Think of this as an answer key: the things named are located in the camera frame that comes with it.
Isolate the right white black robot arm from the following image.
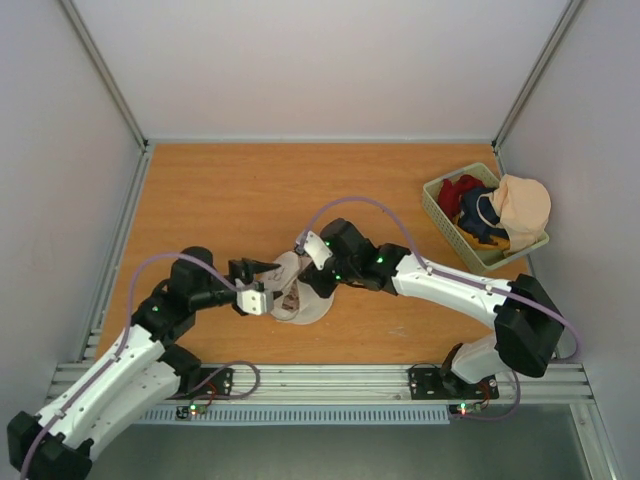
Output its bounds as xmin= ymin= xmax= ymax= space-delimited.
xmin=295 ymin=218 xmax=564 ymax=398

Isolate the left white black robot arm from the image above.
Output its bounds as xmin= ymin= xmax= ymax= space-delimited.
xmin=7 ymin=247 xmax=277 ymax=479

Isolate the pale pink lace bra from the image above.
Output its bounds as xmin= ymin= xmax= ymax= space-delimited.
xmin=280 ymin=283 xmax=300 ymax=314

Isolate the beige bra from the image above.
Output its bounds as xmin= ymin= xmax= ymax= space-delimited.
xmin=490 ymin=175 xmax=551 ymax=254

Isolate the red garment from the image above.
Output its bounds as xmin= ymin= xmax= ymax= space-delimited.
xmin=437 ymin=174 xmax=485 ymax=219

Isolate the left circuit board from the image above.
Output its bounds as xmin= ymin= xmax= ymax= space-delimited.
xmin=175 ymin=403 xmax=208 ymax=420

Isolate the circuit board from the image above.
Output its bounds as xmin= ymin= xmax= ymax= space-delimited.
xmin=175 ymin=403 xmax=208 ymax=420
xmin=449 ymin=401 xmax=488 ymax=417

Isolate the green perforated plastic basket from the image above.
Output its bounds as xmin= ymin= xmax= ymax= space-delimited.
xmin=422 ymin=162 xmax=550 ymax=275

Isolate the navy blue garment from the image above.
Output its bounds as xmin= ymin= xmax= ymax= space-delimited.
xmin=457 ymin=188 xmax=508 ymax=241

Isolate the yellow garment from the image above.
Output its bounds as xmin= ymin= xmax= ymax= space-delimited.
xmin=458 ymin=228 xmax=511 ymax=251

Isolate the right circuit board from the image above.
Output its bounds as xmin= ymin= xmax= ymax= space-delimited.
xmin=449 ymin=401 xmax=488 ymax=417

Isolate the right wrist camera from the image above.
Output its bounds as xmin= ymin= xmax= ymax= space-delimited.
xmin=294 ymin=231 xmax=333 ymax=271

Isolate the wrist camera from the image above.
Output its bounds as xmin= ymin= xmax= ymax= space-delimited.
xmin=294 ymin=231 xmax=333 ymax=271
xmin=234 ymin=282 xmax=275 ymax=316

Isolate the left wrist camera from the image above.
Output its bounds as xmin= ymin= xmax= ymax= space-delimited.
xmin=234 ymin=282 xmax=275 ymax=316

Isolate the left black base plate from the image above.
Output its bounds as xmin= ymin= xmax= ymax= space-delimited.
xmin=171 ymin=367 xmax=234 ymax=400

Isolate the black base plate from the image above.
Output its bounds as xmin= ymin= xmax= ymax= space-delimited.
xmin=406 ymin=364 xmax=500 ymax=401
xmin=171 ymin=367 xmax=234 ymax=400

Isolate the grey slotted cable duct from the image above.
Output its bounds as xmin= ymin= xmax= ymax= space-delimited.
xmin=138 ymin=405 xmax=450 ymax=427

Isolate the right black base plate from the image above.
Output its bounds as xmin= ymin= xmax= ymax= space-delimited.
xmin=406 ymin=364 xmax=500 ymax=401

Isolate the left aluminium side rail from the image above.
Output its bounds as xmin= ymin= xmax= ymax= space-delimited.
xmin=73 ymin=142 xmax=154 ymax=362

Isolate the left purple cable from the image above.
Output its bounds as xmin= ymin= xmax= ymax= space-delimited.
xmin=19 ymin=253 xmax=251 ymax=479

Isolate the aluminium front rail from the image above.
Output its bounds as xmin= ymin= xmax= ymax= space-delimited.
xmin=47 ymin=363 xmax=594 ymax=404

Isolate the left aluminium frame post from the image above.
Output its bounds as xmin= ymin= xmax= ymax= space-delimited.
xmin=58 ymin=0 xmax=148 ymax=151

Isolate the aluminium frame post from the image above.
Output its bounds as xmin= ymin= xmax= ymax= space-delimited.
xmin=492 ymin=0 xmax=586 ymax=152
xmin=58 ymin=0 xmax=148 ymax=151

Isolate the right aluminium frame post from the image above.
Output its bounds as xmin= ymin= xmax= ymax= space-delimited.
xmin=492 ymin=0 xmax=586 ymax=152

